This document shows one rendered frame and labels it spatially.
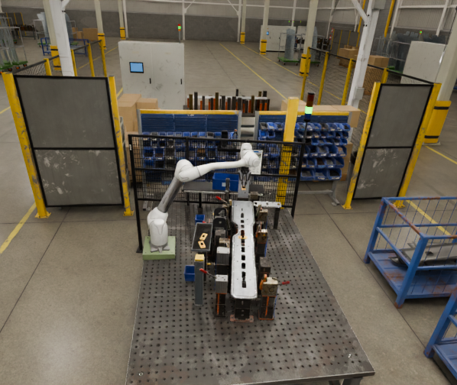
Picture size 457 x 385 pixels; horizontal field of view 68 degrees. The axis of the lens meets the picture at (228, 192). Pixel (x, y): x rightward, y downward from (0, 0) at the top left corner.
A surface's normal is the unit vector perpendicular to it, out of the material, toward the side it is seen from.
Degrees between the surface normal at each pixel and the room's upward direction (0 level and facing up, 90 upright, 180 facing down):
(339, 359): 0
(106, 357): 0
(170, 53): 90
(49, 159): 89
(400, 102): 89
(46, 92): 90
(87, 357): 0
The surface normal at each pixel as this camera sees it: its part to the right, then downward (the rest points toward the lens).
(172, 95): 0.12, 0.47
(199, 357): 0.04, -0.88
